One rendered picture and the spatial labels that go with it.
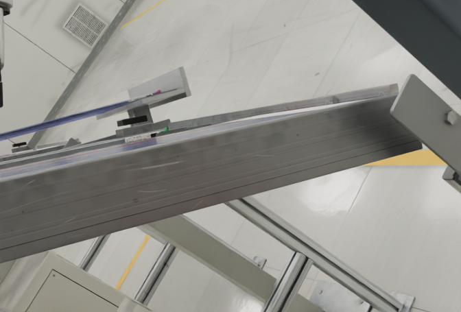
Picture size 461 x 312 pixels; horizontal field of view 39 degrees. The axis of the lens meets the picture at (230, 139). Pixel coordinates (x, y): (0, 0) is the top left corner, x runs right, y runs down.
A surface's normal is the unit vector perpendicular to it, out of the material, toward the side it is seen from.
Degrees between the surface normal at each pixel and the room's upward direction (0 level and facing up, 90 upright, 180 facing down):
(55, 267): 90
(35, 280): 90
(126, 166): 90
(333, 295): 0
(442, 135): 90
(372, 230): 0
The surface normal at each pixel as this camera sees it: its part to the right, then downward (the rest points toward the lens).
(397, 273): -0.75, -0.56
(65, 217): 0.44, -0.04
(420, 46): -0.46, 0.82
